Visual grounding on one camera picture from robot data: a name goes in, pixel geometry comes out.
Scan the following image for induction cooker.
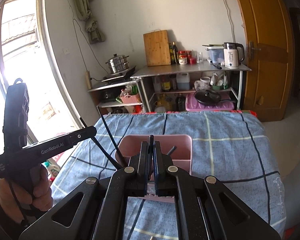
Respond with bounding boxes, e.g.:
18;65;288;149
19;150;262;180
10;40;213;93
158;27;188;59
101;66;136;83

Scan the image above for dark sauce bottle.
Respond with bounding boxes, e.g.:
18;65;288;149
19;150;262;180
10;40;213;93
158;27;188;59
172;42;179;64

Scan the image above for yellow cooking oil bottle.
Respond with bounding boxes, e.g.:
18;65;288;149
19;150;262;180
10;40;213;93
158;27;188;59
155;93;173;112

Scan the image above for brown wooden door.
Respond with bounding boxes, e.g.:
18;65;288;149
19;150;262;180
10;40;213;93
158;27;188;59
238;0;295;122

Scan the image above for pink storage bin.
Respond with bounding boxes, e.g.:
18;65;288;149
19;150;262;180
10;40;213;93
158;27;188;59
185;93;237;112

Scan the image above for blue checked tablecloth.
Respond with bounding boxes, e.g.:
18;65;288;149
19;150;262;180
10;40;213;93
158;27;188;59
51;112;286;234

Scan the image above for clear drinking glass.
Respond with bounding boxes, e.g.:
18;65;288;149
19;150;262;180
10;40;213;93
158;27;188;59
196;51;204;63

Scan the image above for clear plastic food container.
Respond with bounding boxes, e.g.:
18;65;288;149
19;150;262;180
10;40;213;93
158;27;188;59
203;44;224;64

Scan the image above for red lidded jar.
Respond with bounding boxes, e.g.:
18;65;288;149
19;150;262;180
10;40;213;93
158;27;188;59
178;50;188;65

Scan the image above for hanging grey green cloth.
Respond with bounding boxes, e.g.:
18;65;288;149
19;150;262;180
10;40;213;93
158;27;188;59
74;0;106;44

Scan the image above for stainless steel steamer pot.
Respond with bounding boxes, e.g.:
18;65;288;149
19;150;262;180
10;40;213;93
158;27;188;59
106;54;129;74

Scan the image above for black chopstick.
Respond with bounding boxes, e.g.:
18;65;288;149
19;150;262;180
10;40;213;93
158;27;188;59
79;115;121;170
167;146;177;155
90;115;125;174

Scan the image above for pink utensil holder box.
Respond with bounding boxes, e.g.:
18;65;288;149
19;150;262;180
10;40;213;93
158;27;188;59
119;134;192;203

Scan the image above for low metal side shelf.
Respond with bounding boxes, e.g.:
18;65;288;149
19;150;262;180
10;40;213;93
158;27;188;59
88;79;148;115

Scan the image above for pink plastic basket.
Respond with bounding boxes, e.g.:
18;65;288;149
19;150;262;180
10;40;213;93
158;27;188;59
120;90;141;105

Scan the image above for wooden cutting board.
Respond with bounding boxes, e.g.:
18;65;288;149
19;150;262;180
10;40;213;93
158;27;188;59
143;30;171;67

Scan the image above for person's left hand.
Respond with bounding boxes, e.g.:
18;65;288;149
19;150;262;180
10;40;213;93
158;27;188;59
0;164;53;224

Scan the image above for white plastic jug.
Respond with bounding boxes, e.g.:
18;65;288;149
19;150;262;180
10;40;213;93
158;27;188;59
176;73;190;90

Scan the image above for black frying pan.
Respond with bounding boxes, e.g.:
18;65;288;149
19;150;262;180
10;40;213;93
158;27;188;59
194;89;235;106

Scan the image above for metal kitchen shelf table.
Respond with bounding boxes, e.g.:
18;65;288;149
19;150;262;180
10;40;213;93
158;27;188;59
130;63;252;113

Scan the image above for white electric kettle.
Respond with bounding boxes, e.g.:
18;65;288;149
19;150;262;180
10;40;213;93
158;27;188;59
223;42;245;69

